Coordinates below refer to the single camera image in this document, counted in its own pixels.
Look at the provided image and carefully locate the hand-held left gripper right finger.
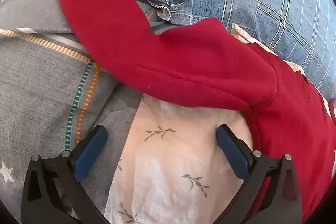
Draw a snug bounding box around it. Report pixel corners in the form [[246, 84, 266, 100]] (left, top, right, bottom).
[[213, 124, 302, 224]]

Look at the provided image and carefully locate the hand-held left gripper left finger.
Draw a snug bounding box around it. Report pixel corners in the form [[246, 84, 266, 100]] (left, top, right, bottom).
[[21, 124, 111, 224]]

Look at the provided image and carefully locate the red sweater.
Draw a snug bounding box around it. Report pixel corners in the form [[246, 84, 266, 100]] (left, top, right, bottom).
[[54, 0, 336, 224]]

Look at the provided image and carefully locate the cream leaf-print sheet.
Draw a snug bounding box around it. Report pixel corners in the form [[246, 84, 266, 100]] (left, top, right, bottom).
[[104, 23, 336, 224]]

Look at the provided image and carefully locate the grey striped star blanket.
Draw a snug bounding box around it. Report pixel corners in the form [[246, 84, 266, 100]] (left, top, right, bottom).
[[0, 0, 174, 224]]

